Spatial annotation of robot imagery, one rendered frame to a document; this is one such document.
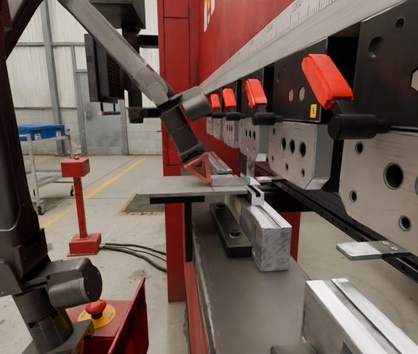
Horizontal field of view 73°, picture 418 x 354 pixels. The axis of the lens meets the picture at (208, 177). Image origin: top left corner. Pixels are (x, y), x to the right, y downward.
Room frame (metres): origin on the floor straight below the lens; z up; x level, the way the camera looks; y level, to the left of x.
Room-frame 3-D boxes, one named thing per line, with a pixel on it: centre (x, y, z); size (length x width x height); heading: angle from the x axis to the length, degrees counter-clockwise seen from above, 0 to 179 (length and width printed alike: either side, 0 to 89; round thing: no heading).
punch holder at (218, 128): (0.98, -0.07, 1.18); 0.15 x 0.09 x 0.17; 8
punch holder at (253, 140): (0.58, -0.12, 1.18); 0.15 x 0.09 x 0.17; 8
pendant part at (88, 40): (1.88, 0.63, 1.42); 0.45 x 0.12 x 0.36; 3
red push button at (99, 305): (0.50, 0.23, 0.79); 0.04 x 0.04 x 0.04
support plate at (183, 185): (0.74, 0.05, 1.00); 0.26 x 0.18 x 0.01; 98
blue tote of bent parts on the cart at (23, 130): (3.37, 2.26, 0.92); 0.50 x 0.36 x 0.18; 89
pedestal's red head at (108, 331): (0.45, 0.22, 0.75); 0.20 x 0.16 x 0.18; 178
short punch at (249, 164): (0.76, -0.10, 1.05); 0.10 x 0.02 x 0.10; 8
